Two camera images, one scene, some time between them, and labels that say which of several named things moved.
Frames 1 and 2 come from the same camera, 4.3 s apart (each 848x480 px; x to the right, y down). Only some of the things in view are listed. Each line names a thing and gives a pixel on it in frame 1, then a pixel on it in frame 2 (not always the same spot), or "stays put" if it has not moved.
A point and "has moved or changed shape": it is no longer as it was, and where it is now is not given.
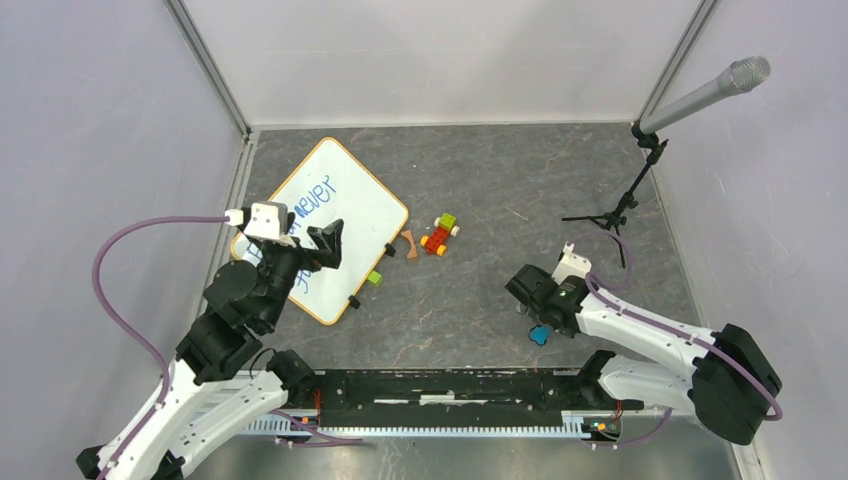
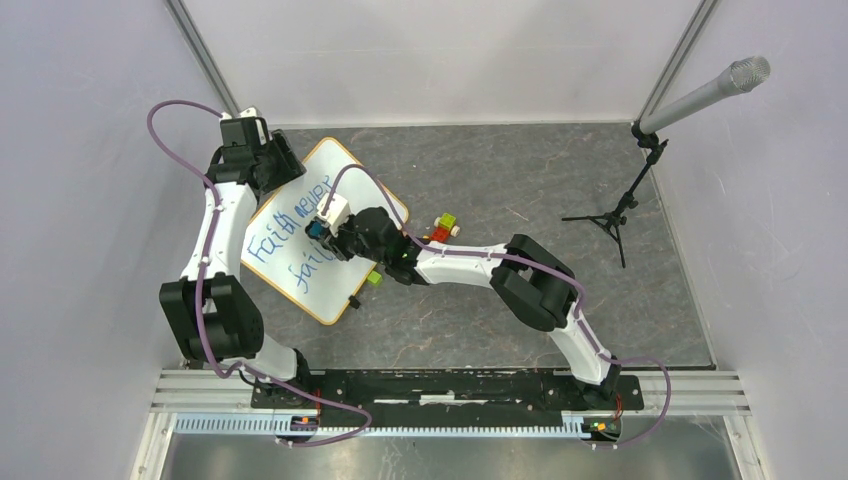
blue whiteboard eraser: x=540 y=333 has moved or changed shape
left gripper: x=329 y=238 to x=291 y=166
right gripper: x=567 y=332 to x=336 y=243
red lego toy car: x=436 y=242 stays put
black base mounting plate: x=458 y=397 stays put
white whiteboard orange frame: x=325 y=186 stays put
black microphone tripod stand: x=617 y=218 stays put
